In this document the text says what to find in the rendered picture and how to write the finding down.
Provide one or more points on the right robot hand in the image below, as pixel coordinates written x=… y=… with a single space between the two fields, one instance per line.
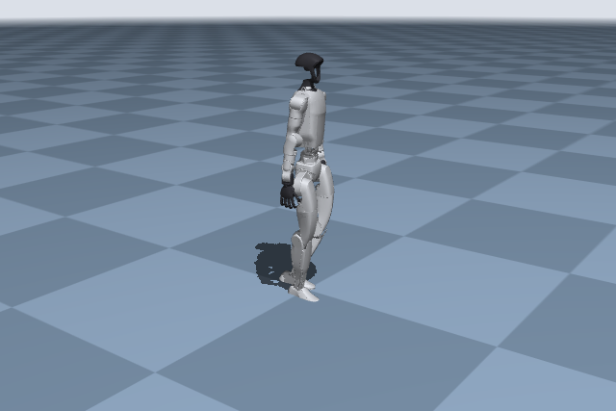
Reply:
x=288 y=192

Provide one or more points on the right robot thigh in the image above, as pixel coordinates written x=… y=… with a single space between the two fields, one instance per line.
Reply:
x=307 y=209

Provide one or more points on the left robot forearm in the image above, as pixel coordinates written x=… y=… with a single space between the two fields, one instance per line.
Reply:
x=320 y=154

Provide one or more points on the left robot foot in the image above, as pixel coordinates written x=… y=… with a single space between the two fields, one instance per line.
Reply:
x=287 y=278

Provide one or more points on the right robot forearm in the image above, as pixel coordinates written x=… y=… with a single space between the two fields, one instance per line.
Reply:
x=289 y=158

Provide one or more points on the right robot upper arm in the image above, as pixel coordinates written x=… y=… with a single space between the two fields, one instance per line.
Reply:
x=298 y=105

